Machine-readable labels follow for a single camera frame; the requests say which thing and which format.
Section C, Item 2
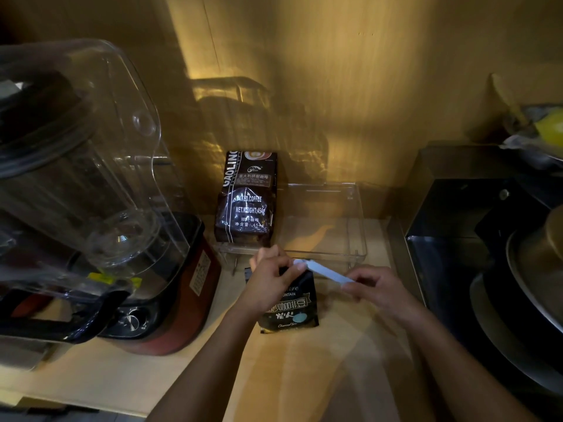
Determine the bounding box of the clear plastic storage tray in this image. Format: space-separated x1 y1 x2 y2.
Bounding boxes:
215 182 368 269

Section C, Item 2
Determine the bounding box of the black blender jar handle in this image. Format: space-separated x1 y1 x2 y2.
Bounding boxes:
0 289 133 346

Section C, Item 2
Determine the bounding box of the person's right hand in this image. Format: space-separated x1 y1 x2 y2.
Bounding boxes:
341 264 424 324

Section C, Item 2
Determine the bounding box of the yellow tag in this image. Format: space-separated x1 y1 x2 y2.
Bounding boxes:
87 272 143 289

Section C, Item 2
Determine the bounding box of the person's right forearm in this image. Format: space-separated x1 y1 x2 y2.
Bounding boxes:
394 301 541 422

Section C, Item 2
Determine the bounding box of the person's left hand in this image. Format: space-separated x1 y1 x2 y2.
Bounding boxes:
238 245 307 320

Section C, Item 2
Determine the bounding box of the large dark coffee bag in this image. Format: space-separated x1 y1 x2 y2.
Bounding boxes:
214 150 278 248

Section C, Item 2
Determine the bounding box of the red blender base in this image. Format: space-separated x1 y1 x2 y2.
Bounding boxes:
98 212 222 357

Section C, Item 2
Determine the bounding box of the grey round plate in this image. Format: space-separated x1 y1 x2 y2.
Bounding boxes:
468 272 563 397

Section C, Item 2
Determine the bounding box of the black metal bin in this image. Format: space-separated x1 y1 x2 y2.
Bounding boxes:
397 144 563 422

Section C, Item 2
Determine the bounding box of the small black coffee bag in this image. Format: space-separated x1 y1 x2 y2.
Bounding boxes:
245 266 320 334

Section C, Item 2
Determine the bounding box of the light blue bag sealing clip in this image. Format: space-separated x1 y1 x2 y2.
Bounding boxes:
293 258 355 285

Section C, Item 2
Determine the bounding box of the clear plastic bag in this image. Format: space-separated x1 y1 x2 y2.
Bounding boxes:
499 104 563 168

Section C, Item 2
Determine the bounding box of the clear blender sound cover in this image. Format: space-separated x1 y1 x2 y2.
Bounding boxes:
0 38 195 299

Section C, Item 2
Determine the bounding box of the person's left forearm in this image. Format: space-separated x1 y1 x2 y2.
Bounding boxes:
145 303 265 422

